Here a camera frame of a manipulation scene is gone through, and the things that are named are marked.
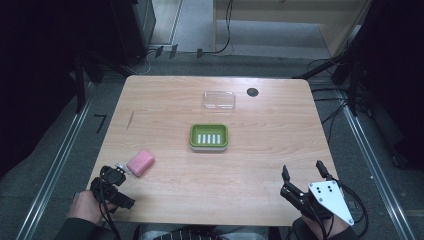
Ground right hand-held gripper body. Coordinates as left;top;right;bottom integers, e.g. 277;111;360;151
279;180;355;227

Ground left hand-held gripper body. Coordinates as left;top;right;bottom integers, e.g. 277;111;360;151
89;165;136;215

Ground pink soap bar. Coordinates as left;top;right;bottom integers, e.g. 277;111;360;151
126;149;156;178

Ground person's right hand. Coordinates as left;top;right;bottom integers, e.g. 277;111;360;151
301;214;352;240

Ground person's left hand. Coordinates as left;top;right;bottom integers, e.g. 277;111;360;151
67;190;118;226

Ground green soap dish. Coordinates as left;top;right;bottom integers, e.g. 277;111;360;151
189;123;230;153

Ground black stand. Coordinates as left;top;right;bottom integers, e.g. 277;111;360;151
68;49;134;114
293;19;378;118

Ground person's striped clothing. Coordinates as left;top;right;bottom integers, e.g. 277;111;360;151
133;223;271;240

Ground clear plastic lid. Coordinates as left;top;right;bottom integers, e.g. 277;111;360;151
202;90;237;113

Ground dark cabinet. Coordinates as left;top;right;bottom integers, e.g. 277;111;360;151
109;0;157;66

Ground light wooden cabinet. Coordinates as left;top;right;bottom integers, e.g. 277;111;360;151
212;0;373;58

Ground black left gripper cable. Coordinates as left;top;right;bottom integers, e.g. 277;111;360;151
98;168;123;240

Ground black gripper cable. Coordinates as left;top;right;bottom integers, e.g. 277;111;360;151
98;168;123;240
329;179;370;234

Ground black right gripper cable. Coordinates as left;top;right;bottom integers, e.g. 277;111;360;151
329;179;370;234

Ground metal floor rail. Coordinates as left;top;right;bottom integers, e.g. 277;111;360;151
340;91;417;240
15;82;96;240

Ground black hanging cable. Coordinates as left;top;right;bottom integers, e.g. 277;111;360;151
199;0;235;56

